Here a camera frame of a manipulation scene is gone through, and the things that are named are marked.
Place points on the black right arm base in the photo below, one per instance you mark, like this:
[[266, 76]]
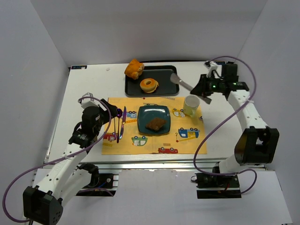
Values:
[[216, 187]]

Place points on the orange bread roll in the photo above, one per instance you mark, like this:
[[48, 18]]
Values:
[[134, 69]]

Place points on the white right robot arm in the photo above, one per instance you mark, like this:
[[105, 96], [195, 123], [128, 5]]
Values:
[[258, 142]]

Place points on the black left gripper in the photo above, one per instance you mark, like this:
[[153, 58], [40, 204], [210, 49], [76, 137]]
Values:
[[106, 108]]

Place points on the yellow vehicle print placemat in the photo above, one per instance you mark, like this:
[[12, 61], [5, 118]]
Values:
[[185, 134]]

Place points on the metal serving tongs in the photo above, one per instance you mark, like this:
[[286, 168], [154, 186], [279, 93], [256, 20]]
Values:
[[174, 78]]

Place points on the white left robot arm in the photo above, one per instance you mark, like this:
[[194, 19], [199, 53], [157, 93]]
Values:
[[44, 202]]

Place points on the dark brown bread piece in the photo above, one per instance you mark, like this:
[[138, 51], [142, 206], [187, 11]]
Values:
[[156, 124]]

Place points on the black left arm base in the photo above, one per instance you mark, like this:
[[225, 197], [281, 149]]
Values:
[[101, 184]]

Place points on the black baking tray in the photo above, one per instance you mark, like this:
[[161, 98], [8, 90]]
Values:
[[161, 74]]

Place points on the iridescent table knife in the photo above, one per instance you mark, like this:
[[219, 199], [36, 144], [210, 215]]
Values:
[[124, 115]]

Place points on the bagel sandwich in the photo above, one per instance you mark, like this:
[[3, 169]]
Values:
[[149, 85]]

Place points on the purple iridescent spoon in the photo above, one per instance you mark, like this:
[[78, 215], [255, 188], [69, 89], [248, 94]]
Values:
[[119, 115]]

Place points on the dark teal square plate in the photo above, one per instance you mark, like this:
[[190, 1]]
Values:
[[148, 113]]

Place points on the pale yellow mug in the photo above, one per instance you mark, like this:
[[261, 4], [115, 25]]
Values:
[[191, 104]]

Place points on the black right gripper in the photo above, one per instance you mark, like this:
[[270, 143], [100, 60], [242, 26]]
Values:
[[202, 85]]

